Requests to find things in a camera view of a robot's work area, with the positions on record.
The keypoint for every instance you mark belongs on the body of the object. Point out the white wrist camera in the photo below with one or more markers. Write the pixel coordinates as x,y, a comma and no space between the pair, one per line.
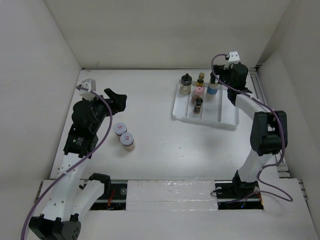
87,86
231,59

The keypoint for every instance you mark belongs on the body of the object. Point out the red label lid jar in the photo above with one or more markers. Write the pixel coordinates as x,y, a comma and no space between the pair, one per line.
127,141
120,128

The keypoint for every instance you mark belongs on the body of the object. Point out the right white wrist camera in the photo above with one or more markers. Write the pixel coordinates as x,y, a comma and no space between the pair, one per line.
231,59

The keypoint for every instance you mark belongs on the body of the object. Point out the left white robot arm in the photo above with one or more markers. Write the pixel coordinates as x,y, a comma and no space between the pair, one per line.
68,203

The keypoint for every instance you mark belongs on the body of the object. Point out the white compartment tray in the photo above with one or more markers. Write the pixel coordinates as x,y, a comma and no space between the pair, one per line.
217,112

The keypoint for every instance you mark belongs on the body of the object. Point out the pink lid spice jar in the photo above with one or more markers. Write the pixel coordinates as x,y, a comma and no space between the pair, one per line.
198,93

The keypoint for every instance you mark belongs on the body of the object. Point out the black knob lid jar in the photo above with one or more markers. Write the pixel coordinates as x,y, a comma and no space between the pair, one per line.
185,84

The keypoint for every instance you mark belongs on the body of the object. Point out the black lid pepper jar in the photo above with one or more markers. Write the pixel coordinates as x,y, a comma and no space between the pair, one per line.
198,102

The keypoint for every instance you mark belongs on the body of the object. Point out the yellow label small bottle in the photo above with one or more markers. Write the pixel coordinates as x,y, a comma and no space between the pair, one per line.
200,80

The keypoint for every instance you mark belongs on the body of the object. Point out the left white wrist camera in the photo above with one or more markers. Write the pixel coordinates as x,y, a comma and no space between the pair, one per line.
87,86

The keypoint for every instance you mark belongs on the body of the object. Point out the silver lid blue label jar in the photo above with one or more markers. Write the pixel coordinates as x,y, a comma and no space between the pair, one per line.
212,90

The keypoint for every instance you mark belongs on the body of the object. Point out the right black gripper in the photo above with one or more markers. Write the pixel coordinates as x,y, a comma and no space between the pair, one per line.
220,70

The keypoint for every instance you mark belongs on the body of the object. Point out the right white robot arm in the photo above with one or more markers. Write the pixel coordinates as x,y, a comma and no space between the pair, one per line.
269,131

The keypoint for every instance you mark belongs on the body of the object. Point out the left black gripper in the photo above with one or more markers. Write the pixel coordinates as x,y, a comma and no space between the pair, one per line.
118,101

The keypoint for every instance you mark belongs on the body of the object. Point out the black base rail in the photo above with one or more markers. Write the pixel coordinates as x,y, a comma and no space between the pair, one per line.
173,195

